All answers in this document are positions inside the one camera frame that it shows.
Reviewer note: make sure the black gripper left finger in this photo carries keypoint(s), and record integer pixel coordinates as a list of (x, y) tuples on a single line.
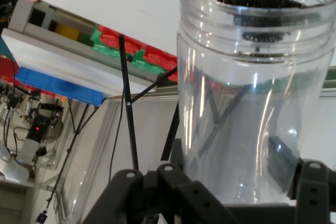
[(126, 182)]

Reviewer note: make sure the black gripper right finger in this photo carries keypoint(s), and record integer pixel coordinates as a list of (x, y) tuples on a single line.
[(315, 187)]

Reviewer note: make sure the clear plastic jar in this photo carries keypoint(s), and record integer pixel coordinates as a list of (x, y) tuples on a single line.
[(236, 90)]

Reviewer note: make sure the thin black light stand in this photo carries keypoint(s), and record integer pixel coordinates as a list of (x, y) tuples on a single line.
[(76, 131)]

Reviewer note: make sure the black device with red light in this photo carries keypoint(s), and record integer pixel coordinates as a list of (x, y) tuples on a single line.
[(39, 127)]

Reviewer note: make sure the black tripod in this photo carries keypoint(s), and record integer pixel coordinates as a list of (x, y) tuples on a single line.
[(126, 77)]

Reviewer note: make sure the green studded foam block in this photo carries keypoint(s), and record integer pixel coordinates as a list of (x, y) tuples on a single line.
[(103, 48), (141, 62)]

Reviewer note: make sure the red studded foam block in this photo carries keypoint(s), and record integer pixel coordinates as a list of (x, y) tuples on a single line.
[(157, 57)]

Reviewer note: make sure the white panel with blue edge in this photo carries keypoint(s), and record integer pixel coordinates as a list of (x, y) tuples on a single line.
[(52, 58)]

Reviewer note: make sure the yellow foam block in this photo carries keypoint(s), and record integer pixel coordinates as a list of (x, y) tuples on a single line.
[(67, 32)]

